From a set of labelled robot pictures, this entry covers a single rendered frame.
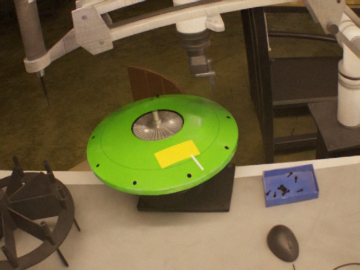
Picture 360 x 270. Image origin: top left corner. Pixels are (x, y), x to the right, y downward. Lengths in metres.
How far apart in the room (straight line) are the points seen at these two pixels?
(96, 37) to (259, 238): 0.51
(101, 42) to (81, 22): 0.05
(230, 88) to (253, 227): 2.24
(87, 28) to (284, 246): 0.54
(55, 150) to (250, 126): 1.20
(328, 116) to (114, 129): 0.67
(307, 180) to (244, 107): 1.93
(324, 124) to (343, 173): 0.30
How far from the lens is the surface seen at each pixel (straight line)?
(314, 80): 2.69
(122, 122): 0.99
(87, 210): 1.07
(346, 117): 1.31
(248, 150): 2.60
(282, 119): 2.83
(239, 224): 0.97
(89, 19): 0.69
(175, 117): 0.97
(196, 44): 1.09
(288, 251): 0.88
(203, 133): 0.92
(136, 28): 0.70
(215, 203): 1.00
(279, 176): 1.06
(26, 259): 0.90
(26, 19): 0.71
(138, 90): 1.65
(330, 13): 0.76
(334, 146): 1.26
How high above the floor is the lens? 1.63
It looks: 36 degrees down
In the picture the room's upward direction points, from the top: 10 degrees counter-clockwise
